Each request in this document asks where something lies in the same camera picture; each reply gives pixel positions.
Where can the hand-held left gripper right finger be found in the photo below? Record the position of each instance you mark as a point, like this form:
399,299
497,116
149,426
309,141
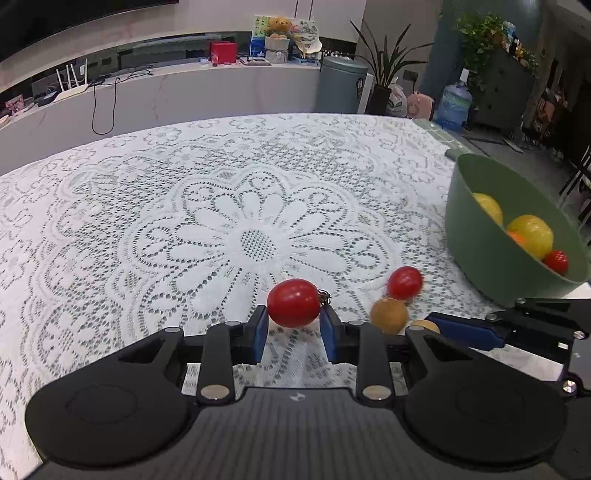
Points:
330,332

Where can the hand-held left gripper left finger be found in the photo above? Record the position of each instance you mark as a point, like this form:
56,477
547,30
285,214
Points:
258,334

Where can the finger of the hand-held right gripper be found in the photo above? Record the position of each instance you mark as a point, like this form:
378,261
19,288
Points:
466,330

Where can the red cherry tomato with stem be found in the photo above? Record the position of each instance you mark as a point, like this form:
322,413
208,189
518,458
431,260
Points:
294,303

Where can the green bowl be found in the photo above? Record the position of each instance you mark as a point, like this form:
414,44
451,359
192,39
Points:
475,249

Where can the brown longan fruit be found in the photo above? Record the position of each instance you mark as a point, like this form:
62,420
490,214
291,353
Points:
389,315
424,326

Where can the yellow lemon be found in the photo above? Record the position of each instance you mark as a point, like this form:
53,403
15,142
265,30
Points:
533,233
489,207

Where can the white lace tablecloth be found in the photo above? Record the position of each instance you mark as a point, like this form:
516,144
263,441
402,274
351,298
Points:
138,230

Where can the blue water jug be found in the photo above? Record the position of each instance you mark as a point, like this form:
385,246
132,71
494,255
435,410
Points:
455,106

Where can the pink pig toy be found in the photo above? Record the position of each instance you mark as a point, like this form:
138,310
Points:
419,106

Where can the white plastic bag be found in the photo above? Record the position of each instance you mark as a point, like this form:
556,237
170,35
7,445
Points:
397,104

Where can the grey cabinet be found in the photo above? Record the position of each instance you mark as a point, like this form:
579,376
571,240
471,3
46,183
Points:
505,87

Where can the grey trash can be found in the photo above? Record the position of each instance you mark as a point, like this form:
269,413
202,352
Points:
341,85

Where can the white marble console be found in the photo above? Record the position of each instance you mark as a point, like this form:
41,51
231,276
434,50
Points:
184,92

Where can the long-leaf potted plant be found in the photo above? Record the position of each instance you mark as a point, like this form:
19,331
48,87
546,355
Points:
385,55

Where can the red box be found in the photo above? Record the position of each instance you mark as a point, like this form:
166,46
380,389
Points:
224,51

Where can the white plush holder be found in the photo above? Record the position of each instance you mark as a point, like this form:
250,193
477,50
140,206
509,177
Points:
278,50

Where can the beige cap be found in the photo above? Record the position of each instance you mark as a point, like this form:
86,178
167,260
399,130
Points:
309,45

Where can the green ivy plant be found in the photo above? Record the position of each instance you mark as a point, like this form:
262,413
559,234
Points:
480,32

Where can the white router with antennas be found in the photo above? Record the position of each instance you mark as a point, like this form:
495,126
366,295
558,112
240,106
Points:
69,90

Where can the brown teddy bear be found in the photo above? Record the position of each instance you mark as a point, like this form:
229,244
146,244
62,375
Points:
279,25

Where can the black flat device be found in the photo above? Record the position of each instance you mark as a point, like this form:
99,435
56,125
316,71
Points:
46,98

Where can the pink card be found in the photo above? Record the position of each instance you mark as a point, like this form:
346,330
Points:
14,105

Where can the black television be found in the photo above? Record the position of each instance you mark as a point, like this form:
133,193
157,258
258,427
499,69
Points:
69,18

